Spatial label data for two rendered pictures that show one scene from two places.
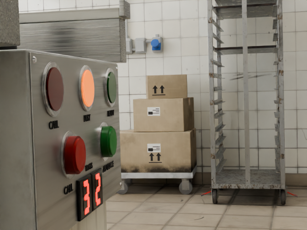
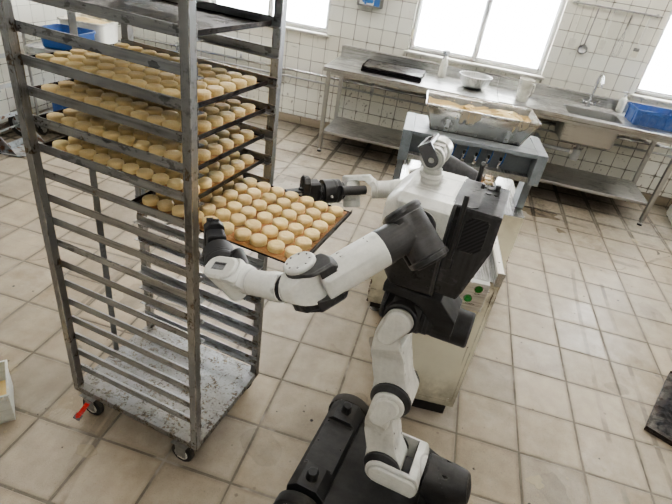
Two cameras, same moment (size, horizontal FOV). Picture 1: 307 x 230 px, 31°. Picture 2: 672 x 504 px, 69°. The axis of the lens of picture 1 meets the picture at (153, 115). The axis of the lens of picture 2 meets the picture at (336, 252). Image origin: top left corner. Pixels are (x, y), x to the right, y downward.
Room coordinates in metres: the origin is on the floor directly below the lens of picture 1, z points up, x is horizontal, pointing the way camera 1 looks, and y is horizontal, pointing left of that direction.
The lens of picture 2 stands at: (-0.18, -1.56, 1.91)
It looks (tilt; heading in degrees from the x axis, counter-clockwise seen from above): 32 degrees down; 85
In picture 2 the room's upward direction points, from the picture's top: 9 degrees clockwise
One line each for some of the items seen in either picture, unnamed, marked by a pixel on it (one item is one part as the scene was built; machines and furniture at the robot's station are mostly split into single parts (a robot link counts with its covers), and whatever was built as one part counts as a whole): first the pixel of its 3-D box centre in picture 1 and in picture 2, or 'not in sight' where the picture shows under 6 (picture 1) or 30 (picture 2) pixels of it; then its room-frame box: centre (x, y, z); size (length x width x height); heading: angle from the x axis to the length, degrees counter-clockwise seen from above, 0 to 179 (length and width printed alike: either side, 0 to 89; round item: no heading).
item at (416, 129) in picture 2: not in sight; (464, 163); (0.64, 0.93, 1.01); 0.72 x 0.33 x 0.34; 169
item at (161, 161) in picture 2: not in sight; (111, 142); (-0.78, -0.16, 1.32); 0.64 x 0.03 x 0.03; 157
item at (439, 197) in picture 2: not in sight; (439, 230); (0.20, -0.36, 1.27); 0.34 x 0.30 x 0.36; 67
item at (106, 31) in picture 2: not in sight; (90, 30); (-2.39, 3.45, 0.90); 0.44 x 0.36 x 0.20; 174
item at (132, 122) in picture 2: not in sight; (108, 113); (-0.78, -0.16, 1.41); 0.64 x 0.03 x 0.03; 157
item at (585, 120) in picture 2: not in sight; (489, 120); (1.56, 3.36, 0.61); 3.40 x 0.70 x 1.22; 165
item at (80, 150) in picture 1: (71, 154); not in sight; (0.43, 0.07, 0.76); 0.03 x 0.02 x 0.03; 169
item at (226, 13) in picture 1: (246, 11); not in sight; (3.86, -0.67, 1.32); 0.60 x 0.40 x 0.01; 168
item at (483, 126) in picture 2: not in sight; (477, 119); (0.64, 0.93, 1.25); 0.56 x 0.29 x 0.14; 169
